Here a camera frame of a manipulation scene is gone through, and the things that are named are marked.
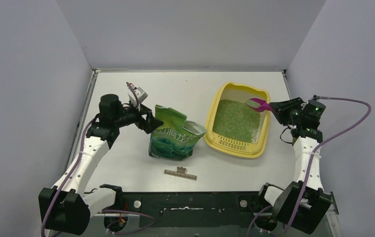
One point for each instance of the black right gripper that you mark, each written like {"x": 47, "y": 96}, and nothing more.
{"x": 281, "y": 111}

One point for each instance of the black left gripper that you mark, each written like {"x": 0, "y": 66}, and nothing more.
{"x": 150, "y": 123}

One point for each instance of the magenta plastic scoop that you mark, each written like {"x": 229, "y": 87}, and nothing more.
{"x": 259, "y": 105}

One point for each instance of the green cat litter bag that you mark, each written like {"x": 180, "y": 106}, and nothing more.
{"x": 175, "y": 139}

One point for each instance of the yellow litter box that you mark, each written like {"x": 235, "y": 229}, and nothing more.
{"x": 239, "y": 93}

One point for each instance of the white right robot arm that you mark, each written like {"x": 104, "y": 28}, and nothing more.
{"x": 303, "y": 203}

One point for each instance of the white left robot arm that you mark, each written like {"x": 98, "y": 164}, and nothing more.
{"x": 64, "y": 207}

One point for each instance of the green litter granules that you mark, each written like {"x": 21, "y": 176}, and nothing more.
{"x": 237, "y": 121}

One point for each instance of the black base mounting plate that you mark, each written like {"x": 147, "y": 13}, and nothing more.
{"x": 190, "y": 209}

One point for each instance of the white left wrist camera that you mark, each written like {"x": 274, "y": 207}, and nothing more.
{"x": 137, "y": 96}

